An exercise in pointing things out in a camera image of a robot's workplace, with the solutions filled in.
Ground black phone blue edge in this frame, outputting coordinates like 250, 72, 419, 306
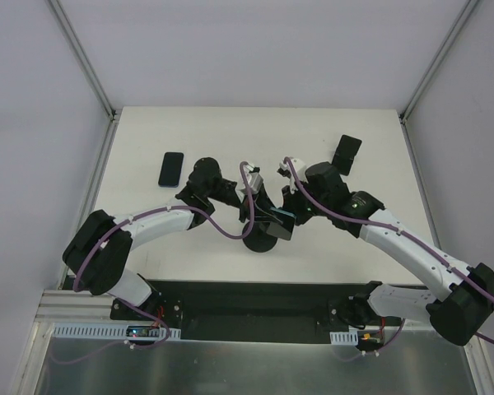
266, 207, 296, 241

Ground black round-base phone stand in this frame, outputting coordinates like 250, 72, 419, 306
242, 222, 278, 253

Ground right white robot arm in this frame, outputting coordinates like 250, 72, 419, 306
278, 157, 494, 346

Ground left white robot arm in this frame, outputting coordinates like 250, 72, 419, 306
63, 157, 283, 320

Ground black folding phone stand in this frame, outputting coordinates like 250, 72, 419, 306
331, 135, 362, 176

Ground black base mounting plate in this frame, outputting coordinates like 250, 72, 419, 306
109, 279, 400, 342

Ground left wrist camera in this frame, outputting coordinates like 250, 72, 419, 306
235, 161, 263, 200

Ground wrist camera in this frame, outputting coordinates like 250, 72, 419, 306
235, 161, 263, 200
277, 157, 307, 181

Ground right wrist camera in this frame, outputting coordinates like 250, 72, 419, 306
277, 157, 307, 181

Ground right white cable duct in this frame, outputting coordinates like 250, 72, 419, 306
329, 331, 359, 346

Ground white cable duct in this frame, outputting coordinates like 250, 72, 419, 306
53, 323, 181, 342
329, 331, 359, 346

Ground left white cable duct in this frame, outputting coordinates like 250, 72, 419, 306
53, 323, 181, 342

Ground right aluminium frame post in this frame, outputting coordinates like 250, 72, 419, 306
399, 0, 482, 125

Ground aluminium frame post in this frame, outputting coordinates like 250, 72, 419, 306
47, 0, 123, 123
399, 0, 482, 125

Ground left aluminium frame post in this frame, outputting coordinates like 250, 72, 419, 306
47, 0, 123, 123

